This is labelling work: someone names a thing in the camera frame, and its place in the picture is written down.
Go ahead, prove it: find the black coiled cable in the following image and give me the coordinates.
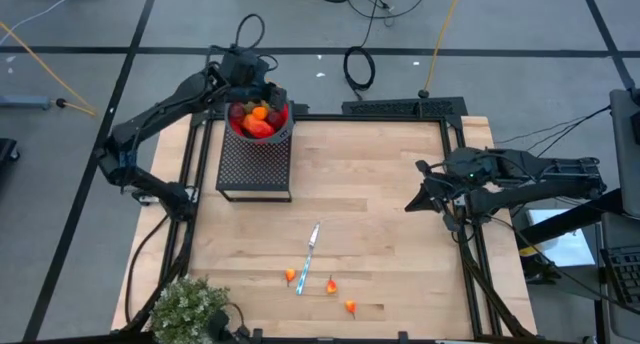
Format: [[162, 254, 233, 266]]
[[342, 45, 377, 101]]

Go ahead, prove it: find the yellow hanging cable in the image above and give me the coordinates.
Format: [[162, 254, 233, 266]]
[[419, 0, 465, 99]]

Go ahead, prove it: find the white floor cable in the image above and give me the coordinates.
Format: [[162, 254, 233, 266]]
[[0, 0, 87, 48]]

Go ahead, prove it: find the yellow floor cable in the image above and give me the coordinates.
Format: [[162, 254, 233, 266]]
[[0, 21, 97, 117]]

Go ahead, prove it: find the potted green plant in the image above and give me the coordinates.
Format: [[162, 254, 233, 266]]
[[148, 275, 232, 344]]

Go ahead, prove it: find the black caster base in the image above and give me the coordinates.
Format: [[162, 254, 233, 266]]
[[0, 137, 21, 163]]

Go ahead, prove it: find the knife with blue-white handle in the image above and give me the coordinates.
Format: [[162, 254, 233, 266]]
[[294, 221, 322, 297]]

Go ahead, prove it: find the black perforated metal shelf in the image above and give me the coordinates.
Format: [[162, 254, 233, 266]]
[[215, 136, 294, 204]]

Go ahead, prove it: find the grey stand base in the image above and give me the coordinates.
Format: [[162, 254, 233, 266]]
[[0, 94, 51, 110]]

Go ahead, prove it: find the grey desk unit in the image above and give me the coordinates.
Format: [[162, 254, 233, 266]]
[[608, 87, 640, 220]]

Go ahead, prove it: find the black device with cable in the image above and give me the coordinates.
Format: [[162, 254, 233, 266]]
[[205, 303, 252, 344]]

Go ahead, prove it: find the black table frame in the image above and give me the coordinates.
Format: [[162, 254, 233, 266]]
[[122, 113, 537, 344]]

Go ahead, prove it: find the black perforated metal plate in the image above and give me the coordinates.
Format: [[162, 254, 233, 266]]
[[341, 96, 469, 119]]

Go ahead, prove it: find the white paper sheet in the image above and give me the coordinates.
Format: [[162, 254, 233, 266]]
[[527, 208, 597, 269]]

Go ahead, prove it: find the black keyboard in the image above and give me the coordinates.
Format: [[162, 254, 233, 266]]
[[601, 246, 640, 311]]

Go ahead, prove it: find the red collapsible bowl grey rim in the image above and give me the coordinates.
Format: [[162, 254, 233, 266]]
[[223, 91, 295, 145]]

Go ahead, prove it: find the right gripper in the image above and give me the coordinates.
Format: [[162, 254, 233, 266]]
[[405, 151, 496, 233]]

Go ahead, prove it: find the black diagonal frame strut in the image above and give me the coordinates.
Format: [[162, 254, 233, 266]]
[[514, 187, 626, 250]]

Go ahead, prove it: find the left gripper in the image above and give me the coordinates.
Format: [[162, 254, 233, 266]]
[[219, 73, 289, 111]]

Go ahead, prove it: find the orange red bell pepper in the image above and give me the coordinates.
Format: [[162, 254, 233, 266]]
[[241, 114, 277, 140]]

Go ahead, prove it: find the thin black cable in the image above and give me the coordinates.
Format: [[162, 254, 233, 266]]
[[494, 105, 614, 145]]

